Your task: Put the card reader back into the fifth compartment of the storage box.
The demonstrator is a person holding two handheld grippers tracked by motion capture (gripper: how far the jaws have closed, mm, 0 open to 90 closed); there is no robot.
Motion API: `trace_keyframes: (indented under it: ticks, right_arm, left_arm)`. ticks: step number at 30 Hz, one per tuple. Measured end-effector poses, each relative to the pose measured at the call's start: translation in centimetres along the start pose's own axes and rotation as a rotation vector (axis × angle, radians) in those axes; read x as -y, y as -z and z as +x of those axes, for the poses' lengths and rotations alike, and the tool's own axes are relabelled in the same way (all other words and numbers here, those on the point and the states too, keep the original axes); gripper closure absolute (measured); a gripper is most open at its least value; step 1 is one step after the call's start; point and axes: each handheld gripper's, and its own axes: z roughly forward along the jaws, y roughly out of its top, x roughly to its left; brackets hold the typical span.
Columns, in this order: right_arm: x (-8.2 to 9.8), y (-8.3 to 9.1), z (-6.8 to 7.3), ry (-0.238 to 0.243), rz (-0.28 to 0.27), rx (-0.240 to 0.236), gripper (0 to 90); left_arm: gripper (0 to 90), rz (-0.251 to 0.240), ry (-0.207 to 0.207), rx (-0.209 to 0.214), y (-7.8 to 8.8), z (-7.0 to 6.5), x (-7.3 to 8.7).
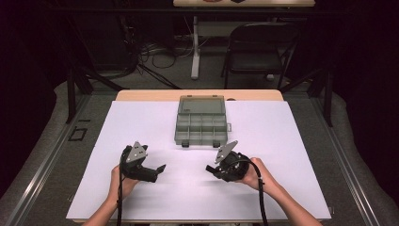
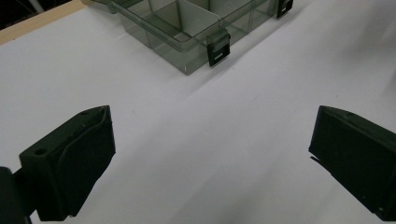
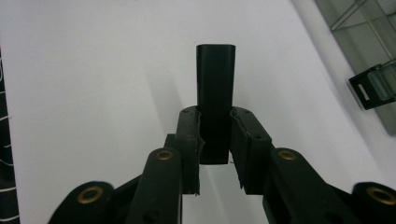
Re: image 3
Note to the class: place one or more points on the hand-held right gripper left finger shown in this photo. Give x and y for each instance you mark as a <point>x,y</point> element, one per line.
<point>162,183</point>

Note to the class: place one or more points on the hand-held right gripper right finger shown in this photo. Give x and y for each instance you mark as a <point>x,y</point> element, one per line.
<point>280,183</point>

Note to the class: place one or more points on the small black bar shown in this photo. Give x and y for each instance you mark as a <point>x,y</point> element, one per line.
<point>215,84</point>

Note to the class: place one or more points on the grey transparent compartment box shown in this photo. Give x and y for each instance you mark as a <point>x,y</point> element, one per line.
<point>367,40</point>

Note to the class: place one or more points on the black striped shirt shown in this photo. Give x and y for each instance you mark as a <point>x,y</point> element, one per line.
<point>6,155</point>

